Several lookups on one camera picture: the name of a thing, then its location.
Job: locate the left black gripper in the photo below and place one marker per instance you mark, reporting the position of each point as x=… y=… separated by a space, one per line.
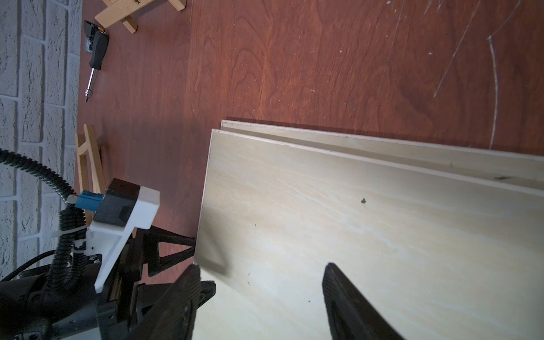
x=29 y=311

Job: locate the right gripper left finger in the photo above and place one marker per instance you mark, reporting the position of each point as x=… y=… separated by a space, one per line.
x=174 y=314

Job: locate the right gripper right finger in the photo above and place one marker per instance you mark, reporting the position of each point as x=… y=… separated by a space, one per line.
x=349 y=314

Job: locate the small wooden easel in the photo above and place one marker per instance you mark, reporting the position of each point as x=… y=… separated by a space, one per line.
x=122 y=11
x=89 y=168

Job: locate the light plywood board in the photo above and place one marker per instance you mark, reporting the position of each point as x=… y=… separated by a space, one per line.
x=439 y=255
x=503 y=168

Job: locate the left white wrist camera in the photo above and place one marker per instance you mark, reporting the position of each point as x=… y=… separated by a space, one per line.
x=123 y=208

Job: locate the black handled screwdriver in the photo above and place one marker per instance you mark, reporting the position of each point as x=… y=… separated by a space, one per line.
x=97 y=47

